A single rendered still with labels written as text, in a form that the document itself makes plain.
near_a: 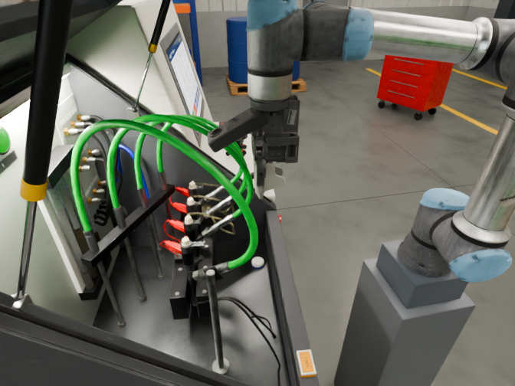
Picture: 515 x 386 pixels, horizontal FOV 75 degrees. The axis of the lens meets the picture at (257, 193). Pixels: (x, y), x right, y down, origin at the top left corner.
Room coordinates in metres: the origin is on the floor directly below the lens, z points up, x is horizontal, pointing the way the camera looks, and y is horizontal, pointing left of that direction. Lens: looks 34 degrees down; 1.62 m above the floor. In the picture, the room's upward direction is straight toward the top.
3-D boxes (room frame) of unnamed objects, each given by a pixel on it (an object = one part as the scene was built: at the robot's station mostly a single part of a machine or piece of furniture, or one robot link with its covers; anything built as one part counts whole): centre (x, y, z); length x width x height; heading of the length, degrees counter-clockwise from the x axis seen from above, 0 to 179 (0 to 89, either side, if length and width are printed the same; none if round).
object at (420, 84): (4.48, -2.05, 0.43); 0.70 x 0.46 x 0.86; 37
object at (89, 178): (0.78, 0.45, 1.20); 0.13 x 0.03 x 0.31; 6
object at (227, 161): (1.28, 0.08, 0.96); 0.70 x 0.22 x 0.03; 6
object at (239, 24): (5.68, -0.11, 0.51); 1.20 x 0.85 x 1.02; 100
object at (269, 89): (0.58, -0.02, 1.46); 0.08 x 0.08 x 0.05
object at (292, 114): (0.58, -0.03, 1.37); 0.09 x 0.08 x 0.12; 96
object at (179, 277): (0.69, 0.17, 0.91); 0.34 x 0.10 x 0.15; 6
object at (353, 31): (0.60, -0.12, 1.53); 0.11 x 0.11 x 0.08; 2
